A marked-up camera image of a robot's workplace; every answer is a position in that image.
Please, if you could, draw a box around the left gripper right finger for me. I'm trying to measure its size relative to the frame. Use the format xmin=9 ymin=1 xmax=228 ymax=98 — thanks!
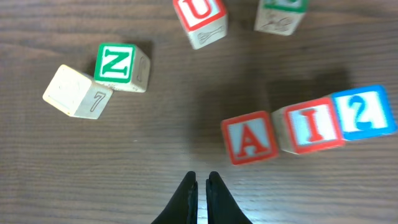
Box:
xmin=206 ymin=171 xmax=252 ymax=224

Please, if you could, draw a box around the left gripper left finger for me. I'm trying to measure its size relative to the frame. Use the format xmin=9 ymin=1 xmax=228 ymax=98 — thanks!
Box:
xmin=152 ymin=171 xmax=198 ymax=224

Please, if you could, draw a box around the red A block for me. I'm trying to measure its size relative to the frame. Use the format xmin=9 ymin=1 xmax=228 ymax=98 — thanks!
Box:
xmin=221 ymin=111 xmax=279 ymax=166

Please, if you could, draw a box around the red I block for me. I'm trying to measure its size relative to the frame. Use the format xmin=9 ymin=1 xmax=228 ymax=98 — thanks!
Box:
xmin=272 ymin=97 xmax=345 ymax=155

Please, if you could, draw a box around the blue 2 block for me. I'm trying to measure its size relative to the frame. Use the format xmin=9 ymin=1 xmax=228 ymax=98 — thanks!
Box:
xmin=331 ymin=85 xmax=397 ymax=141

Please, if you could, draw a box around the green N block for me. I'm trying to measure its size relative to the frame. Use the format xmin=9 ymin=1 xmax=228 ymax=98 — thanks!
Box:
xmin=94 ymin=42 xmax=151 ymax=93

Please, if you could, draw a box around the yellow 2 block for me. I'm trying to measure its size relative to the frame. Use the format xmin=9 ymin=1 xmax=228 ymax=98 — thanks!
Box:
xmin=42 ymin=65 xmax=113 ymax=119

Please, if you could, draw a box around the red U block lower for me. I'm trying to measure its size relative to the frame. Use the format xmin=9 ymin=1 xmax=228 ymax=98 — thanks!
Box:
xmin=173 ymin=0 xmax=228 ymax=50

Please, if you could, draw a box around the green R block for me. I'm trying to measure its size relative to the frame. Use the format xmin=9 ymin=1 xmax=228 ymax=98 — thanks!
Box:
xmin=254 ymin=0 xmax=308 ymax=36

